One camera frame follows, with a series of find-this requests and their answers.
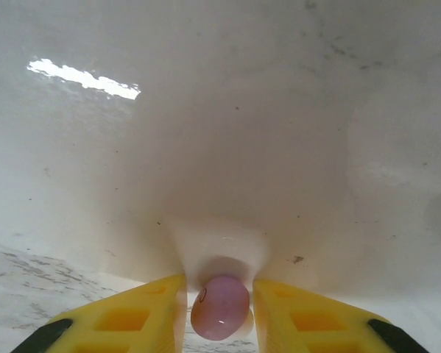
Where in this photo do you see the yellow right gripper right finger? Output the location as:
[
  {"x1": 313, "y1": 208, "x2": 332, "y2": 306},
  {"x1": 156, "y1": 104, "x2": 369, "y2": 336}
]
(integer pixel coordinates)
[{"x1": 254, "y1": 277, "x2": 441, "y2": 353}]

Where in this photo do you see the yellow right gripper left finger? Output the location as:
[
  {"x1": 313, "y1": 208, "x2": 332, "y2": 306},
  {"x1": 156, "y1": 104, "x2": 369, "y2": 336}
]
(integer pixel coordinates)
[{"x1": 13, "y1": 273, "x2": 188, "y2": 353}]

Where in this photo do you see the purple wireless earbud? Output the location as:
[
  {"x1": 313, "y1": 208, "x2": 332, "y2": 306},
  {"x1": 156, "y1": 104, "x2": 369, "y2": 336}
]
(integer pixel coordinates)
[{"x1": 185, "y1": 257, "x2": 257, "y2": 342}]

